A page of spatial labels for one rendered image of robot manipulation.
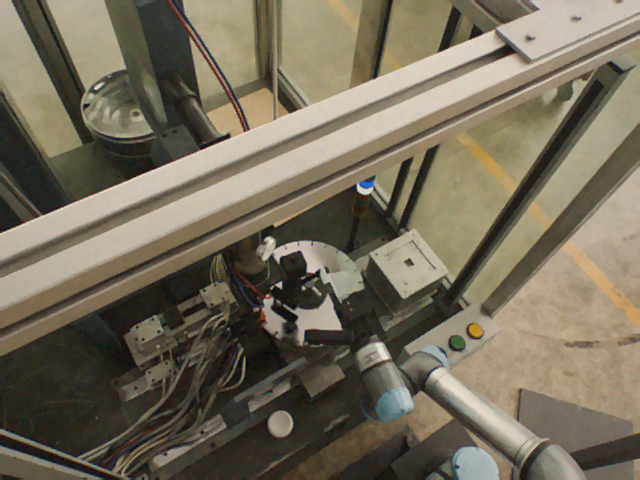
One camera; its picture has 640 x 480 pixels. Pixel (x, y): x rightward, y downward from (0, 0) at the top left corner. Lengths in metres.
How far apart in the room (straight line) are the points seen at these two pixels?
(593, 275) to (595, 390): 0.61
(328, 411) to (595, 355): 1.59
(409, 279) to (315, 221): 0.43
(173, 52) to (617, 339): 2.45
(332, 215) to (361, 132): 1.52
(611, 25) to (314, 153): 0.27
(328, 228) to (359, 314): 0.74
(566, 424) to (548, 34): 2.29
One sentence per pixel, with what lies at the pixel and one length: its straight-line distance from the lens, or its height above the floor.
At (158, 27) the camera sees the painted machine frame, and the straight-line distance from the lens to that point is 1.03.
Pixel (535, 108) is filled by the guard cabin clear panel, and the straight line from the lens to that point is 1.18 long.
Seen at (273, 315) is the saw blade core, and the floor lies 0.95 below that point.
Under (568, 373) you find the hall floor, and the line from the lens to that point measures 2.72.
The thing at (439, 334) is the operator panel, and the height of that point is 0.90.
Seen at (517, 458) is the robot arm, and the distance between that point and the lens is 1.09.
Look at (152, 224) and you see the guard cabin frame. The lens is 0.30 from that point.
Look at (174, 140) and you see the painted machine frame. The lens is 1.04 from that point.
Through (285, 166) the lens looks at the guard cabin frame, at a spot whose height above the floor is 2.05.
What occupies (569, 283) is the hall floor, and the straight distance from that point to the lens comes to 2.93.
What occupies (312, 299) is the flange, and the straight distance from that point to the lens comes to 1.45.
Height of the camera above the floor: 2.29
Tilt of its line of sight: 59 degrees down
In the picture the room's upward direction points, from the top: 7 degrees clockwise
